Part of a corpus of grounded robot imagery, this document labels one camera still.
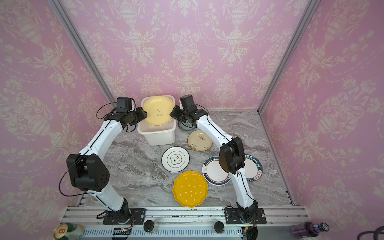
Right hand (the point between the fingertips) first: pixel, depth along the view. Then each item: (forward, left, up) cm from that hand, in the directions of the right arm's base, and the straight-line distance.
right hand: (169, 113), depth 87 cm
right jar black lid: (-55, -23, -21) cm, 63 cm away
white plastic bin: (-5, +7, -7) cm, 11 cm away
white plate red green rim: (-29, -24, -23) cm, 44 cm away
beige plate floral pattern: (-5, -17, -24) cm, 30 cm away
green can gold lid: (-54, +41, -13) cm, 69 cm away
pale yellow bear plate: (+4, +7, 0) cm, 8 cm away
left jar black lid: (-53, +7, -14) cm, 56 cm away
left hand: (+1, +15, -1) cm, 15 cm away
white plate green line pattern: (-17, -1, -24) cm, 30 cm away
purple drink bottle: (-58, -62, -18) cm, 86 cm away
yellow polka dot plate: (-36, -10, -24) cm, 44 cm away
